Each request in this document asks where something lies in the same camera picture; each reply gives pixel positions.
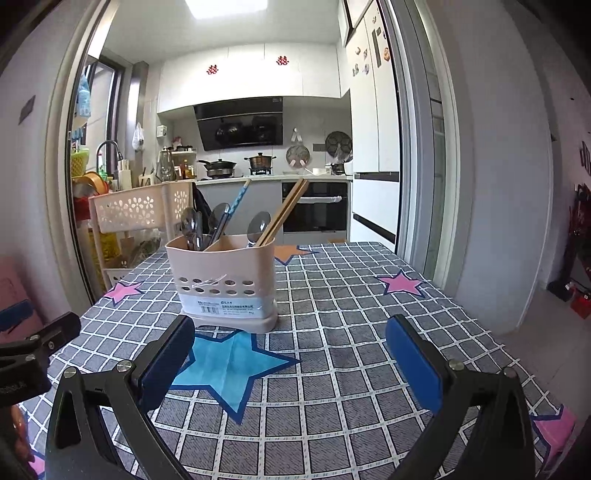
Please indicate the pink plastic utensil holder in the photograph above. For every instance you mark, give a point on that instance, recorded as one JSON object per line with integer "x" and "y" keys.
{"x": 230, "y": 284}

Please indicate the grey checked star tablecloth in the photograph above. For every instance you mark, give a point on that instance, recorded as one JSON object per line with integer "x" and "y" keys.
{"x": 325, "y": 399}

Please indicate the black built-in oven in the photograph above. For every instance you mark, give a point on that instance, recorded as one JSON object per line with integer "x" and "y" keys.
{"x": 324, "y": 207}

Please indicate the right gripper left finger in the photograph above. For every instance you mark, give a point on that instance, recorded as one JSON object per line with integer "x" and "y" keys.
{"x": 78, "y": 442}

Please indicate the black range hood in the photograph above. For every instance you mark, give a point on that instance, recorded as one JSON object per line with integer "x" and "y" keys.
{"x": 240, "y": 123}

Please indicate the pink plastic stool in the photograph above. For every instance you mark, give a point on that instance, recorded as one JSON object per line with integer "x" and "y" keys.
{"x": 11, "y": 292}

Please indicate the steel cooking pot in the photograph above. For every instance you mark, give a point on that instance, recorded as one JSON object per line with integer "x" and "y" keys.
{"x": 260, "y": 164}

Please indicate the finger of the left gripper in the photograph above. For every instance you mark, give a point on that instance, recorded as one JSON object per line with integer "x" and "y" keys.
{"x": 14, "y": 315}

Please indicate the black handled steel spoon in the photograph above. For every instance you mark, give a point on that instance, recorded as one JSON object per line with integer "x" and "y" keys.
{"x": 191, "y": 228}

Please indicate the kitchen faucet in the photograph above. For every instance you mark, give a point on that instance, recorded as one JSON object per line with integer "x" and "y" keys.
{"x": 107, "y": 156}

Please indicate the blue patterned chopstick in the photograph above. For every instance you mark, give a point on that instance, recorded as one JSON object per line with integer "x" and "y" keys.
{"x": 228, "y": 213}

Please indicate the white refrigerator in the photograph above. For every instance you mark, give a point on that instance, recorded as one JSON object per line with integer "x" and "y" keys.
{"x": 376, "y": 133}

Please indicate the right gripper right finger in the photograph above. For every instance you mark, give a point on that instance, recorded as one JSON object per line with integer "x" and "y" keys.
{"x": 501, "y": 444}

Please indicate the orange dotted chopstick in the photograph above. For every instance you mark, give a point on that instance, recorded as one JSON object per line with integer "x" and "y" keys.
{"x": 249, "y": 212}

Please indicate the brown wooden chopstick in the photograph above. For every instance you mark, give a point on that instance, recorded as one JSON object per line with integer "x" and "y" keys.
{"x": 281, "y": 215}

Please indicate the white upper cabinets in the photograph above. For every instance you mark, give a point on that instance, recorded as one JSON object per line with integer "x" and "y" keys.
{"x": 252, "y": 70}

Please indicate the black wok on stove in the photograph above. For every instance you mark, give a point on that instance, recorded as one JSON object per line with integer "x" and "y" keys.
{"x": 218, "y": 169}

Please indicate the beige perforated storage cart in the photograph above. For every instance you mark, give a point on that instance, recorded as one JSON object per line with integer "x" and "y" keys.
{"x": 151, "y": 207}

